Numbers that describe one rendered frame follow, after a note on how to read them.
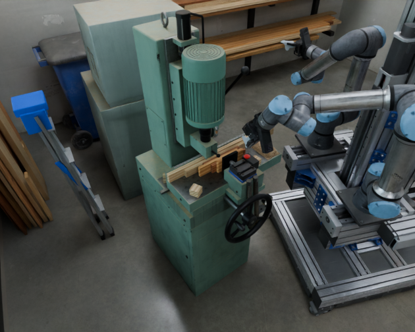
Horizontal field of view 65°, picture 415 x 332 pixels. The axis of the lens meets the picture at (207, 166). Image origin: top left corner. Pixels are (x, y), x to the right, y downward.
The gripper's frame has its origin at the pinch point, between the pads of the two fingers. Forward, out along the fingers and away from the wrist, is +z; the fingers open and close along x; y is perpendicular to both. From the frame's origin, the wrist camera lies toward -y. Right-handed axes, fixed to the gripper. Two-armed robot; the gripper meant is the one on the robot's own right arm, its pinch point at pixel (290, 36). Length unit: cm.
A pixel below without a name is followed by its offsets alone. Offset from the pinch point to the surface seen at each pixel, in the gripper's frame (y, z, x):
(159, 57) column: -34, -35, -96
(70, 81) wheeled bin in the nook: 33, 116, -138
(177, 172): 15, -53, -107
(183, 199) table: 20, -66, -110
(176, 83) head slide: -24, -42, -93
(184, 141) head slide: 6, -44, -97
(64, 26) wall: 9, 176, -123
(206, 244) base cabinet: 59, -70, -106
